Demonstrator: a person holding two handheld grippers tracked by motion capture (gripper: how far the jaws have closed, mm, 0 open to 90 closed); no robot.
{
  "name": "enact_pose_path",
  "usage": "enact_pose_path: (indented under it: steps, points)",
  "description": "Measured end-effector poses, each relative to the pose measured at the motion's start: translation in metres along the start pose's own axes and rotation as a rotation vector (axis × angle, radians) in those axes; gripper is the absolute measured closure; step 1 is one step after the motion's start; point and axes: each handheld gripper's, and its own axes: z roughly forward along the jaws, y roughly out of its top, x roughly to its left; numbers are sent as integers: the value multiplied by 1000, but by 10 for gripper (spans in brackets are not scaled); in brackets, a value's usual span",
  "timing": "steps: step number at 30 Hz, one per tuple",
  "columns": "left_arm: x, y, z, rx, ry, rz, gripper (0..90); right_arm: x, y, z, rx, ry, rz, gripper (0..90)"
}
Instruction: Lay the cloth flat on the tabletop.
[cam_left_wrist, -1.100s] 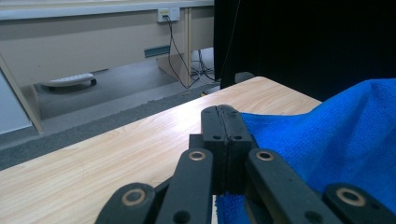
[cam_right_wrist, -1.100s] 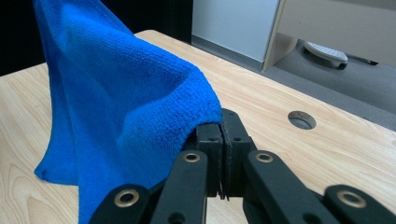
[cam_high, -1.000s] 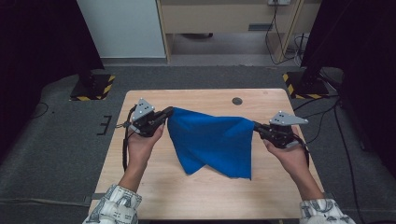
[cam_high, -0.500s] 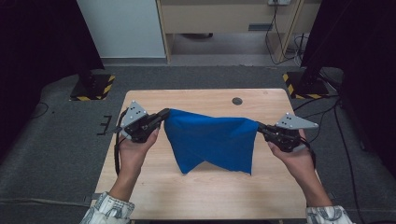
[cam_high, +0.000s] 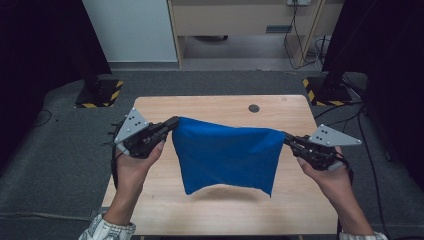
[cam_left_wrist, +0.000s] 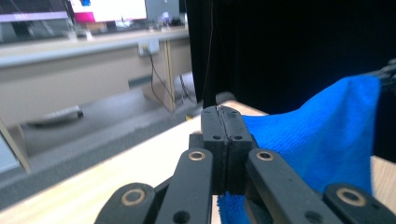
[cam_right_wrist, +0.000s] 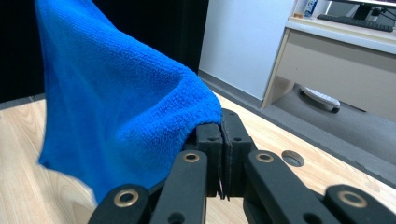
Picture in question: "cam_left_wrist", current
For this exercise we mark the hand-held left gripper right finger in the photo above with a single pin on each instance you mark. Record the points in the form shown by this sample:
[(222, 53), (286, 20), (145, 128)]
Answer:
[(239, 146)]

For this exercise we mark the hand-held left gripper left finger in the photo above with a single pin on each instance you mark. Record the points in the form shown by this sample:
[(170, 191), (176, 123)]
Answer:
[(213, 146)]

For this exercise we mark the blue cloth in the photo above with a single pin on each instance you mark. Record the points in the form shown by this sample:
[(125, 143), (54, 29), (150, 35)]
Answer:
[(311, 140)]

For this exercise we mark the black curtain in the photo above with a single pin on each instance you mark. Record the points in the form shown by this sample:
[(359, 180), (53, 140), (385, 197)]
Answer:
[(280, 46)]

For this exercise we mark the white power strip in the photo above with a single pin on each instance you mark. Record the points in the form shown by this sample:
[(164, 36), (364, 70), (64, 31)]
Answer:
[(148, 47)]

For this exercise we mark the light wooden desk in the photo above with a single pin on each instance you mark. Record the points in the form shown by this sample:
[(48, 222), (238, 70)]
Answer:
[(77, 71)]

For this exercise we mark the computer monitor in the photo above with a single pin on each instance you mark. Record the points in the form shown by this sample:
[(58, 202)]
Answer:
[(107, 10)]

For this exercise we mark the white cabinet panel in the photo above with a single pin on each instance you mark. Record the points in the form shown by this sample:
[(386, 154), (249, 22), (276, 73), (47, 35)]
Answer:
[(9, 149)]

